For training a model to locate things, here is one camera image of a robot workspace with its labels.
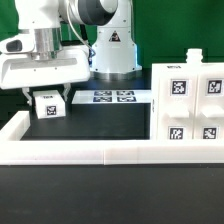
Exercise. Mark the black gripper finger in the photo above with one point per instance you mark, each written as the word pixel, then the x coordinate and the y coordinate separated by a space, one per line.
pixel 66 91
pixel 26 96

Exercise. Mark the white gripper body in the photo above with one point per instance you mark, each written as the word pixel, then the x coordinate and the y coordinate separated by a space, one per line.
pixel 20 71

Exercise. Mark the white cabinet top block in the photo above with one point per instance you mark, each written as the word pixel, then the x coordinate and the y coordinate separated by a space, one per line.
pixel 49 104

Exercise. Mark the white cabinet door panel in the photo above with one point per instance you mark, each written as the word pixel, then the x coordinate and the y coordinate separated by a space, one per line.
pixel 176 107

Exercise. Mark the white cabinet body box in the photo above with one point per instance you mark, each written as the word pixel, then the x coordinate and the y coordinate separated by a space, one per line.
pixel 194 66

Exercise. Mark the white cabinet door with knob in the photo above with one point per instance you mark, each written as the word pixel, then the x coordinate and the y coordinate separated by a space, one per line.
pixel 209 117

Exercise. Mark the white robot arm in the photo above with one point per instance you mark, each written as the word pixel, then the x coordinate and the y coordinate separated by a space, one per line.
pixel 61 42

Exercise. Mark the white marker base plate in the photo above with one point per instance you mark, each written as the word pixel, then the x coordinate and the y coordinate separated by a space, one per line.
pixel 111 96

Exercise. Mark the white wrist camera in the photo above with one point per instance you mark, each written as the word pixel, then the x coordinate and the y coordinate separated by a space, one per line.
pixel 17 44

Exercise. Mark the white U-shaped workspace frame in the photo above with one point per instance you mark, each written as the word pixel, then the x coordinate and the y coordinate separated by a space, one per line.
pixel 15 151

